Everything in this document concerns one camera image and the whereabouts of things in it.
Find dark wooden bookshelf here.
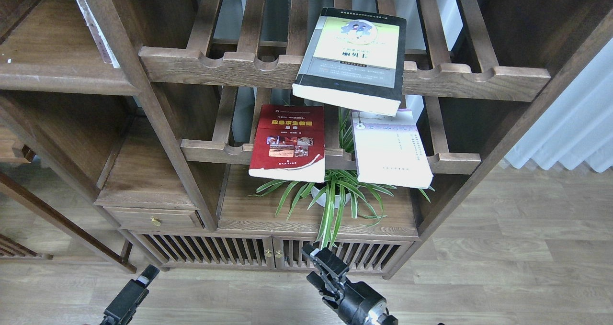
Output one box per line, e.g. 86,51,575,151
1,0,612,279

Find green spider plant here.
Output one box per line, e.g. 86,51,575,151
252,106,434,249

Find white standing books on shelf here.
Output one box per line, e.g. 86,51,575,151
76,0,120,68

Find white lavender cover book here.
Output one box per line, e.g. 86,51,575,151
352,109,433,189

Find red cover book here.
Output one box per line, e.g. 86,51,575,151
248,104,325,183

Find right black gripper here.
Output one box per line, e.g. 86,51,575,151
301,244,398,325

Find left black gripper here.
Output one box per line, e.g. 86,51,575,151
101,264,160,325

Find white curtain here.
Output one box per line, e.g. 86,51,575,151
504,42,613,173

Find white plant pot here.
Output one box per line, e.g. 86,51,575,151
311,183,352,208

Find black yellow-green cover book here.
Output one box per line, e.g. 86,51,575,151
293,7,407,116

